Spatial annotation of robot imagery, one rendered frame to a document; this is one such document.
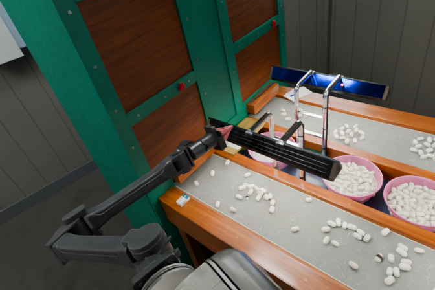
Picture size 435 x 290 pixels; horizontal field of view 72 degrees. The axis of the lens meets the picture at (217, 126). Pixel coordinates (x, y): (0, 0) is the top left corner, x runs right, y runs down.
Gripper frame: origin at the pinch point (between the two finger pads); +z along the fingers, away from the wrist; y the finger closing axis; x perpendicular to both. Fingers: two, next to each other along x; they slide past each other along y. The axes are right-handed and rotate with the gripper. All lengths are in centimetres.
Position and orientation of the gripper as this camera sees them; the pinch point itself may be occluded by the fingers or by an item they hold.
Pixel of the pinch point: (230, 126)
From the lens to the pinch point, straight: 117.9
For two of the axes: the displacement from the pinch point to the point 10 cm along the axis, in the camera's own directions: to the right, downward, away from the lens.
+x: 5.3, 0.7, -8.5
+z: 7.5, -5.0, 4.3
